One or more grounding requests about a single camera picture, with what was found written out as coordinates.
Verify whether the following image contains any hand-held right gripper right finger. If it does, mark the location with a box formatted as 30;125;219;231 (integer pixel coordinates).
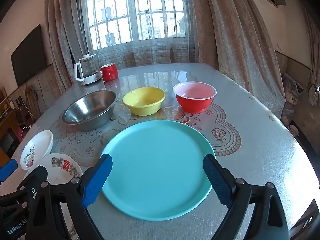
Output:
203;154;290;240

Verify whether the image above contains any beige heavy curtain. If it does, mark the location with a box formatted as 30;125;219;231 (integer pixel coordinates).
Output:
300;5;320;107
187;0;285;120
45;0;100;93

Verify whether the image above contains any small floral white plate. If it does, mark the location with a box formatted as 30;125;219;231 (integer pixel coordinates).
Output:
20;130;54;171

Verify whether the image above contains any stainless steel bowl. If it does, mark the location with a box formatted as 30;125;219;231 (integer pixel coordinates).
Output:
62;90;119;131

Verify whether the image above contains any patterned cushion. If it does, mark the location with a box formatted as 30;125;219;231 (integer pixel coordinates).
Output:
281;73;304;128

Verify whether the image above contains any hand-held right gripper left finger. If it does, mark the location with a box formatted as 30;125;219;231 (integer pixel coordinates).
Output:
25;154;113;240

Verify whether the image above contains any white sheer curtain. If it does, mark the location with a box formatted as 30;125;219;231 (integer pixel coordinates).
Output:
80;0;200;69

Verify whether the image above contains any red mug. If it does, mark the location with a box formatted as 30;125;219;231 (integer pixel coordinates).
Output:
101;63;119;82

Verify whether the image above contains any red plastic bowl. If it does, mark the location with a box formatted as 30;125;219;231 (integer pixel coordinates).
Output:
173;81;217;113

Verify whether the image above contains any black flat television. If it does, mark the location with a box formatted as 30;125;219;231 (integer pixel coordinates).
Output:
10;24;48;87

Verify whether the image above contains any barred window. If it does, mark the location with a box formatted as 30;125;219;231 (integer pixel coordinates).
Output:
76;0;193;52

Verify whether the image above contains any teal plastic plate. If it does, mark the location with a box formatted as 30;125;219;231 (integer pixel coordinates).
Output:
100;120;217;221

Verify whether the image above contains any white glass kettle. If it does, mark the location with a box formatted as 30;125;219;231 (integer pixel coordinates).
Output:
73;54;103;86

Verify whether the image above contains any yellow plastic bowl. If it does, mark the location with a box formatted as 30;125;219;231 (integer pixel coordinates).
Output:
122;87;166;116

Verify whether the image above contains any wooden shelf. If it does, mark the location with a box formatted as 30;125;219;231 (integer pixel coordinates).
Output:
0;86;15;120

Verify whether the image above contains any wooden desk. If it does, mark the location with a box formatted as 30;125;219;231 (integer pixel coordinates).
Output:
0;110;20;160

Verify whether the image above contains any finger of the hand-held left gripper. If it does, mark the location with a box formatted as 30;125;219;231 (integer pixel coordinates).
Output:
0;159;18;182
16;166;48;199

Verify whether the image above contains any dark wooden chair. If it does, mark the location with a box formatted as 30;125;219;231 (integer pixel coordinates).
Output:
124;52;137;68

